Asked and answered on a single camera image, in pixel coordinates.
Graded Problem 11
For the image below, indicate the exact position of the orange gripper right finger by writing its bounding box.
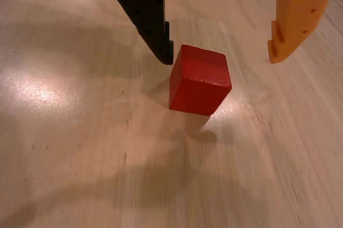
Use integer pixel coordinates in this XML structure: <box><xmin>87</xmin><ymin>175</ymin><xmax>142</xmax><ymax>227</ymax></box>
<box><xmin>267</xmin><ymin>0</ymin><xmax>343</xmax><ymax>64</ymax></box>

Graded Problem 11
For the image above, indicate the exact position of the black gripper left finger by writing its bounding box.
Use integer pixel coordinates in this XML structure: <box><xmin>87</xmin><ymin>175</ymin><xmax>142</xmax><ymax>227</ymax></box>
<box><xmin>96</xmin><ymin>0</ymin><xmax>175</xmax><ymax>65</ymax></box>

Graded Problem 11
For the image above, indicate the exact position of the red wooden cube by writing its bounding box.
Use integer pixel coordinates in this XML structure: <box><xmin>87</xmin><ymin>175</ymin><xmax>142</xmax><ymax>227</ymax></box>
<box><xmin>169</xmin><ymin>44</ymin><xmax>233</xmax><ymax>116</ymax></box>

